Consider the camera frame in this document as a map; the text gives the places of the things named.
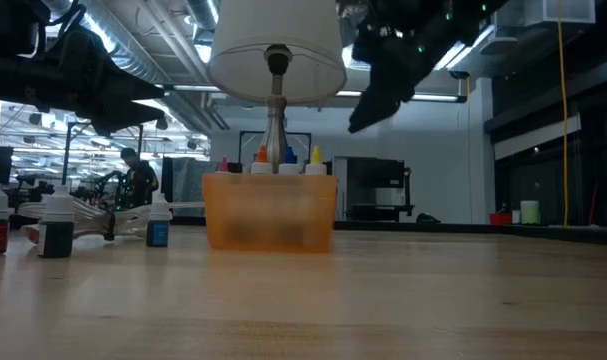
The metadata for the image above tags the table lamp white shade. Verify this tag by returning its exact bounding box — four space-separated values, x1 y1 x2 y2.
206 0 348 174

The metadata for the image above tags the small black dropper bottle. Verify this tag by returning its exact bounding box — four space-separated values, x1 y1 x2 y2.
37 184 76 259

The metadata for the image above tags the black pole frame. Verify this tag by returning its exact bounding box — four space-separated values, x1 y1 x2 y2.
61 121 145 201

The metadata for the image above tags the white ceiling air unit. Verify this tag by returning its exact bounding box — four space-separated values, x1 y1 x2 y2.
525 0 597 26

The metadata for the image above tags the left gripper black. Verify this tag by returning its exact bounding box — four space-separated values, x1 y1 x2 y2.
32 27 165 137

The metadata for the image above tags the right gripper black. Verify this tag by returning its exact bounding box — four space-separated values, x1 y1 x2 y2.
348 0 484 135

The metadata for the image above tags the yellow extension cord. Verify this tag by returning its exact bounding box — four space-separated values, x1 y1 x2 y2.
556 0 570 226

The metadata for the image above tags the black monitor workstation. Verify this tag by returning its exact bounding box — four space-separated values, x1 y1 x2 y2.
332 155 415 222

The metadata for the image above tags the large blue colouring bottle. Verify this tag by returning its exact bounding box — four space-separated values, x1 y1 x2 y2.
277 146 302 176

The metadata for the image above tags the pale green jar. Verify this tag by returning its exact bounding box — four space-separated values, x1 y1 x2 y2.
520 200 541 226

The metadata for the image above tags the large orange colouring bottle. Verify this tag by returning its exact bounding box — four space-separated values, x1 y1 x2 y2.
250 144 274 176

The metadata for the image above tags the black rectangular frame stand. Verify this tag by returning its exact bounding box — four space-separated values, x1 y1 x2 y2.
238 130 313 166

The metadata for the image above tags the person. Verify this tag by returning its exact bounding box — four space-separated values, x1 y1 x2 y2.
113 147 160 210

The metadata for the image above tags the orange translucent plastic bin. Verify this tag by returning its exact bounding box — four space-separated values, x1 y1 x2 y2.
201 172 339 254

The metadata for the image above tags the fluorescent ceiling light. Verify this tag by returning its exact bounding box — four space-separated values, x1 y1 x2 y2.
335 89 467 104

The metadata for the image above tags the large yellow colouring bottle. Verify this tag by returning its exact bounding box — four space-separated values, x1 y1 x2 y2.
304 145 328 177

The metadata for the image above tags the small blue-label dropper bottle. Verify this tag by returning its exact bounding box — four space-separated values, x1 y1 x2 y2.
145 193 173 248

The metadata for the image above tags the grey curtain partition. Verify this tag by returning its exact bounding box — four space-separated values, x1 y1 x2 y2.
161 156 219 217

